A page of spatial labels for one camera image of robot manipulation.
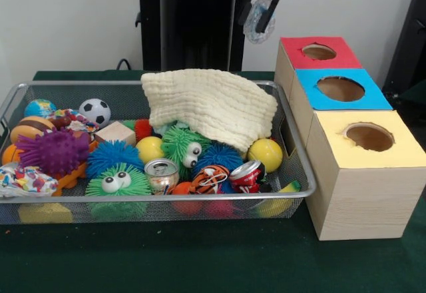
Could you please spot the cream knitted cloth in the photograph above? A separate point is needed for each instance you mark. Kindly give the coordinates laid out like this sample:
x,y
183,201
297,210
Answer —
x,y
206,103

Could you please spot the red soda can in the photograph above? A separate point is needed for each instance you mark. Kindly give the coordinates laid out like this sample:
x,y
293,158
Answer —
x,y
248,176

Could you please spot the green spiky ball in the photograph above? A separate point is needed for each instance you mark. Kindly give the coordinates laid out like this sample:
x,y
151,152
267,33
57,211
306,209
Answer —
x,y
116,183
179,146

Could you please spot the wooden box with three holes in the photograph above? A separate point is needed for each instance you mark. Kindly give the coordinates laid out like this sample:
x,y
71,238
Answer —
x,y
362,199

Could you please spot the clear mesh bin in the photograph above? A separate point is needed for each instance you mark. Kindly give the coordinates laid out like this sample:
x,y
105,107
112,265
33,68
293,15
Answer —
x,y
166,209

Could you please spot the yellow ball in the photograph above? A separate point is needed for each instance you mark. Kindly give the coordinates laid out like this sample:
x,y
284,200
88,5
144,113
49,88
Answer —
x,y
264,154

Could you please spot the black stand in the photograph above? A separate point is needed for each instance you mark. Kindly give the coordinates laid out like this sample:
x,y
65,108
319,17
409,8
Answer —
x,y
411,56

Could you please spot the dark green side tablecloth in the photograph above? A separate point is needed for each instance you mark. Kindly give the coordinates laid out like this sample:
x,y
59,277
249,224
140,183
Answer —
x,y
416,91

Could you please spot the wooden cube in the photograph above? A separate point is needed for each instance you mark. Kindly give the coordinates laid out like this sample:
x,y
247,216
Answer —
x,y
114,134

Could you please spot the small soccer ball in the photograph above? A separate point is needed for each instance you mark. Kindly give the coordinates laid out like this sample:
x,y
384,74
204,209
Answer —
x,y
94,112

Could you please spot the globe ball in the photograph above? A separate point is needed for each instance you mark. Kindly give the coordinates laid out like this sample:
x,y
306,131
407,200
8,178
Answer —
x,y
40,109

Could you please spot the purple spiky ball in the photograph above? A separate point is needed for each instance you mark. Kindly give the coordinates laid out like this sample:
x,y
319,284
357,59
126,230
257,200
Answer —
x,y
55,150

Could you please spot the burger toy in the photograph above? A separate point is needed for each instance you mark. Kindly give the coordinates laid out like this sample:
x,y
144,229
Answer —
x,y
30,129

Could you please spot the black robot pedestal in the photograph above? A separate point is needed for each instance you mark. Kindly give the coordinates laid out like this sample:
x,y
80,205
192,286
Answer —
x,y
199,40

